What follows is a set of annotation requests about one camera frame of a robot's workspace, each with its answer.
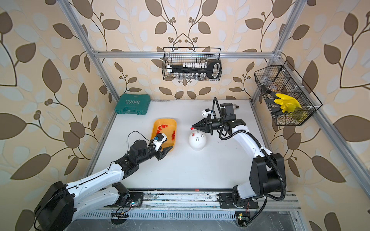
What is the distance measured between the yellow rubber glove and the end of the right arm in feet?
0.86

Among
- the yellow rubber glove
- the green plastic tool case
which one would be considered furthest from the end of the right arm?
the green plastic tool case

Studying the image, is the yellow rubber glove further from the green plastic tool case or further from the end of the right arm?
the green plastic tool case

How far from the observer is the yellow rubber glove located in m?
0.67

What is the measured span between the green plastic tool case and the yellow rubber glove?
0.90 metres

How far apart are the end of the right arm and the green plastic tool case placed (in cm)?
56

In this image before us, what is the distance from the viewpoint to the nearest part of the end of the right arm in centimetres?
64

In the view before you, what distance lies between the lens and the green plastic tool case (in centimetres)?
111
